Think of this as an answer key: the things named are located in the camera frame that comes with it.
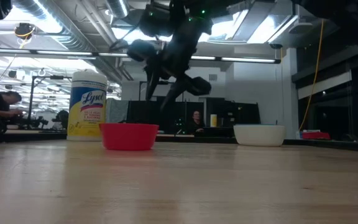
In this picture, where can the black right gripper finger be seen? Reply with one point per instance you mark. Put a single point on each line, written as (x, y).
(173, 91)
(151, 84)

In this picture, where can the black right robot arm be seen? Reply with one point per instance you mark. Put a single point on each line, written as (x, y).
(337, 18)

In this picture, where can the black partition screen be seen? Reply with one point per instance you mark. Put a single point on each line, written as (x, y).
(141, 115)

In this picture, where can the grey cloth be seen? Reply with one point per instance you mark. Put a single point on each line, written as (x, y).
(117, 110)

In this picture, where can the yellow white cylinder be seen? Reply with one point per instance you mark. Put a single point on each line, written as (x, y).
(213, 120)

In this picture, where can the red plastic bowl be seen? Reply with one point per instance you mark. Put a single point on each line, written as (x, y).
(128, 138)

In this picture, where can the black cabinet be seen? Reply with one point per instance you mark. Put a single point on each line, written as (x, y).
(235, 115)

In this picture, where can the white yellow Lysol wipes canister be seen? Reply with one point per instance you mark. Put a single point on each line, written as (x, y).
(87, 105)

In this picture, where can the overhead bar with light strips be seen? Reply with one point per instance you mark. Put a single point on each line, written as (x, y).
(64, 53)

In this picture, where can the black background equipment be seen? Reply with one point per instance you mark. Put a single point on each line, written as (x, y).
(61, 119)

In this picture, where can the white plastic bowl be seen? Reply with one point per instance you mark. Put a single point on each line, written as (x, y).
(259, 137)

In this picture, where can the red box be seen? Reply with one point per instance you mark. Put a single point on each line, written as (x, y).
(315, 136)

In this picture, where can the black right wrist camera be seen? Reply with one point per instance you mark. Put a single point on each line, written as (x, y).
(199, 86)

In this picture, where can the silver ventilation duct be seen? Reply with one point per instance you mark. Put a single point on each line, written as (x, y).
(67, 34)

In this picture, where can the black metal stand frame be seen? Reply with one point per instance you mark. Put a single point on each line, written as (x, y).
(31, 102)

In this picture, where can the black aluminium table frame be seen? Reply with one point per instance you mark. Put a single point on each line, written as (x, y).
(26, 137)

